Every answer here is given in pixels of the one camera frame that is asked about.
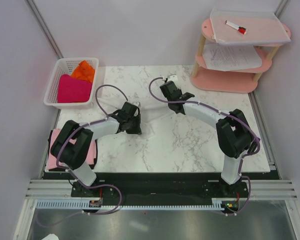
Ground magenta folded t shirt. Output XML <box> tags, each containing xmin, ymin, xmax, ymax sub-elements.
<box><xmin>57</xmin><ymin>74</ymin><xmax>93</xmax><ymax>104</ymax></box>

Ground translucent document folder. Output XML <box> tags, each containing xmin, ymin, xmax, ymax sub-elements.
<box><xmin>210</xmin><ymin>8</ymin><xmax>291</xmax><ymax>46</ymax></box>

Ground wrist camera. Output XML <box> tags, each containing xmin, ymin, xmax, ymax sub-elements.
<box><xmin>132</xmin><ymin>102</ymin><xmax>141</xmax><ymax>108</ymax></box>
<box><xmin>163</xmin><ymin>74</ymin><xmax>178</xmax><ymax>83</ymax></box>

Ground orange t shirt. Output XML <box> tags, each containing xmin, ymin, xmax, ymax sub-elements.
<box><xmin>71</xmin><ymin>60</ymin><xmax>95</xmax><ymax>83</ymax></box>

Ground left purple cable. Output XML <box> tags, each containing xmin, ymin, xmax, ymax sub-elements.
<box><xmin>34</xmin><ymin>84</ymin><xmax>128</xmax><ymax>228</ymax></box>

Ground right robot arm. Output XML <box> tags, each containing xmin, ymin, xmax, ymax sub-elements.
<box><xmin>159</xmin><ymin>80</ymin><xmax>260</xmax><ymax>197</ymax></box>

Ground pink three tier shelf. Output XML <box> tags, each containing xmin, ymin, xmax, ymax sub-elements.
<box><xmin>190</xmin><ymin>19</ymin><xmax>282</xmax><ymax>94</ymax></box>

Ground printed paper sheets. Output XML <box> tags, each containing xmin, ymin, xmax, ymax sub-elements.
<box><xmin>202</xmin><ymin>44</ymin><xmax>262</xmax><ymax>72</ymax></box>

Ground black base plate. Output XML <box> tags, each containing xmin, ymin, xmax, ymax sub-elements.
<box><xmin>41</xmin><ymin>171</ymin><xmax>282</xmax><ymax>204</ymax></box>

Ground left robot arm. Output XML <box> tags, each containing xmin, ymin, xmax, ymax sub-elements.
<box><xmin>50</xmin><ymin>101</ymin><xmax>142</xmax><ymax>197</ymax></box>

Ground white slotted cable duct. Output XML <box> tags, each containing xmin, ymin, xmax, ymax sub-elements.
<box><xmin>36</xmin><ymin>198</ymin><xmax>241</xmax><ymax>210</ymax></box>

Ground white t shirt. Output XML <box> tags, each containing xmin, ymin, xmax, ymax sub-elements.
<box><xmin>97</xmin><ymin>97</ymin><xmax>173</xmax><ymax>140</ymax></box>

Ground pink folded t shirt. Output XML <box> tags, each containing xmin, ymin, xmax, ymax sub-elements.
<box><xmin>46</xmin><ymin>129</ymin><xmax>97</xmax><ymax>171</ymax></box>

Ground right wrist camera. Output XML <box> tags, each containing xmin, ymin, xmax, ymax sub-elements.
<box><xmin>163</xmin><ymin>74</ymin><xmax>178</xmax><ymax>83</ymax></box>

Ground red white marker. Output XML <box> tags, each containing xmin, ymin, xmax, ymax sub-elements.
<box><xmin>225</xmin><ymin>20</ymin><xmax>247</xmax><ymax>35</ymax></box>

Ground white plastic basket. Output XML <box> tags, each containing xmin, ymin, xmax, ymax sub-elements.
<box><xmin>43</xmin><ymin>57</ymin><xmax>99</xmax><ymax>109</ymax></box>

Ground white crumpled paper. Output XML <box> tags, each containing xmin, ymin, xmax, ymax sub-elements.
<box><xmin>41</xmin><ymin>233</ymin><xmax>59</xmax><ymax>240</ymax></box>

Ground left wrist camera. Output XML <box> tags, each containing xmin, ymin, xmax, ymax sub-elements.
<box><xmin>132</xmin><ymin>102</ymin><xmax>141</xmax><ymax>108</ymax></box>

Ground aluminium rail frame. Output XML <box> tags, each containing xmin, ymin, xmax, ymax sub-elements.
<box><xmin>13</xmin><ymin>179</ymin><xmax>300</xmax><ymax>240</ymax></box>

